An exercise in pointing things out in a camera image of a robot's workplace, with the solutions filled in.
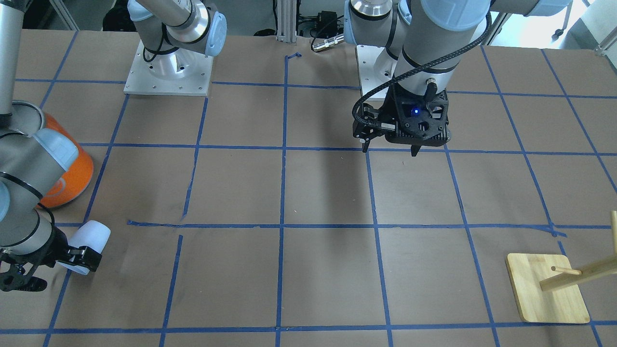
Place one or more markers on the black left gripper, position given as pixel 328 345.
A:
pixel 389 110

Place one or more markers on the aluminium frame post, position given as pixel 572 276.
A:
pixel 286 21

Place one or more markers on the wooden cup rack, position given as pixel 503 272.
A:
pixel 546 286

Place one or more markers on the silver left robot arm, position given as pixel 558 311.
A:
pixel 428 38

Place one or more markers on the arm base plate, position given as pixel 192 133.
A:
pixel 180 73
pixel 375 65

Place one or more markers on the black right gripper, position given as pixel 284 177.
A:
pixel 57 244

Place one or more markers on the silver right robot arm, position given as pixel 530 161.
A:
pixel 34 157

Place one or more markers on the white plastic cup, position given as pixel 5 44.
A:
pixel 93 234

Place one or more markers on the orange cylindrical can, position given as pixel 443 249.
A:
pixel 74 181

